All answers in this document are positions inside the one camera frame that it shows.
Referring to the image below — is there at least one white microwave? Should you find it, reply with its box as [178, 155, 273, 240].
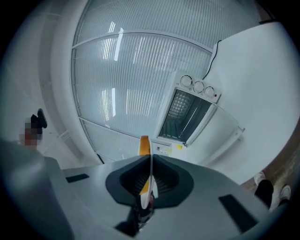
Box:
[156, 71, 246, 147]

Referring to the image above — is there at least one black head-mounted camera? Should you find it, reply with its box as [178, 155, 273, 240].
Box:
[30, 108, 49, 129]

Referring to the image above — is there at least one person's white printed t-shirt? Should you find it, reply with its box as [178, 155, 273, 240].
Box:
[0, 138, 73, 240]

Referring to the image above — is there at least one plastic bottle yellowish liquid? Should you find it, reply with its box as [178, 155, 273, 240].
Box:
[156, 145, 172, 155]

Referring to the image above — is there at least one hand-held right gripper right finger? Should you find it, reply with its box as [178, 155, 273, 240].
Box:
[150, 154, 276, 240]

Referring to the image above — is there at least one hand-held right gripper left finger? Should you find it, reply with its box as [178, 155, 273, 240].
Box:
[62, 154, 151, 240]

